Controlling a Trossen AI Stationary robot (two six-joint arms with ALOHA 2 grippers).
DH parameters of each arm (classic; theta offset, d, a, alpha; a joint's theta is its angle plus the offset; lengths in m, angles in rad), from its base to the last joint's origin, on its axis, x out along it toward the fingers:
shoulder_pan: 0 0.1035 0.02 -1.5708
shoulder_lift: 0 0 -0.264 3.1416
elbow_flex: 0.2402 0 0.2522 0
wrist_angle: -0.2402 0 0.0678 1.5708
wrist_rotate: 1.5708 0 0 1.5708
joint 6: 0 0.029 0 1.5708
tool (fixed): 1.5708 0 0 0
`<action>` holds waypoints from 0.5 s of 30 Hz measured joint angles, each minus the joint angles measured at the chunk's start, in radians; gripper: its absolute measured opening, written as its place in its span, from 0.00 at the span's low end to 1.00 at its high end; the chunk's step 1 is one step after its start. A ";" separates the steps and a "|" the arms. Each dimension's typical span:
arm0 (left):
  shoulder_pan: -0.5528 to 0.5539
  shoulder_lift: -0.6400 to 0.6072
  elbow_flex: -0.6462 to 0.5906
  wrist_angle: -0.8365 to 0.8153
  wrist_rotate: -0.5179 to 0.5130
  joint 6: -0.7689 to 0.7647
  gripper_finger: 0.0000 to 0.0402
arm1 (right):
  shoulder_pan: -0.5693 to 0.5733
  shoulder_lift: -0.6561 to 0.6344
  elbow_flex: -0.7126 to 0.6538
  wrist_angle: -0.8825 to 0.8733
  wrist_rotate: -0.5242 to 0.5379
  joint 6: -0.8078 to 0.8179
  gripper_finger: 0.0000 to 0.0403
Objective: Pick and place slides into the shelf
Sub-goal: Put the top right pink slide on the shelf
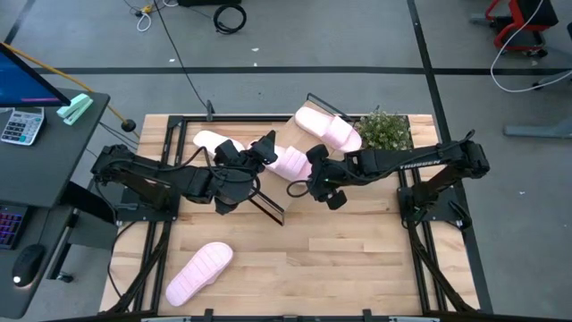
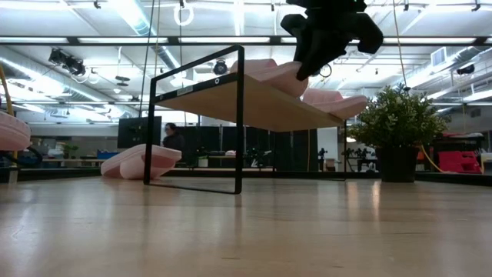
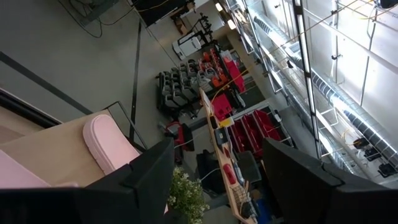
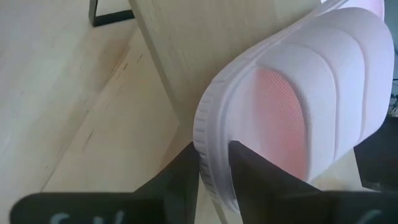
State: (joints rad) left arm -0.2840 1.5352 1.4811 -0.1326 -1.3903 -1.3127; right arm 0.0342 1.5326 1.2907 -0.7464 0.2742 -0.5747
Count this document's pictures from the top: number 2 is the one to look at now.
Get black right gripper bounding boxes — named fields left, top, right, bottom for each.
left=279, top=0, right=385, bottom=82

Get pink rubber slide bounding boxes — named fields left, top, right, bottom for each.
left=100, top=143, right=183, bottom=181
left=301, top=88, right=369, bottom=121
left=229, top=58, right=310, bottom=98
left=0, top=110, right=32, bottom=152

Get wooden shelf with black frame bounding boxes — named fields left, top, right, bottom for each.
left=143, top=44, right=347, bottom=195

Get green potted plant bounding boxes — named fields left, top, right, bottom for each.
left=347, top=83, right=451, bottom=184

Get round black ceiling fixture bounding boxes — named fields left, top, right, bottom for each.
left=212, top=58, right=229, bottom=76

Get black partition panels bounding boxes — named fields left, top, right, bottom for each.
left=175, top=125, right=320, bottom=173

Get red and black cart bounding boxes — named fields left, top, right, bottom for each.
left=434, top=132, right=486, bottom=175

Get person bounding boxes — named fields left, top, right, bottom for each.
left=161, top=122, right=188, bottom=165

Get small background plant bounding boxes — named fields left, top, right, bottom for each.
left=62, top=142, right=81, bottom=159

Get yellow hanging cable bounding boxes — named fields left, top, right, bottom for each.
left=391, top=0, right=409, bottom=92

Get white wall vent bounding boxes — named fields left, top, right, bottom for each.
left=430, top=46, right=449, bottom=68

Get white hanging cable loop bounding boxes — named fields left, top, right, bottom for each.
left=173, top=3, right=195, bottom=28

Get black hanging cable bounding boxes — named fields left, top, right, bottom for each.
left=139, top=0, right=155, bottom=117

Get black ceiling camera rig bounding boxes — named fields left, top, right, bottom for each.
left=48, top=47, right=88, bottom=77

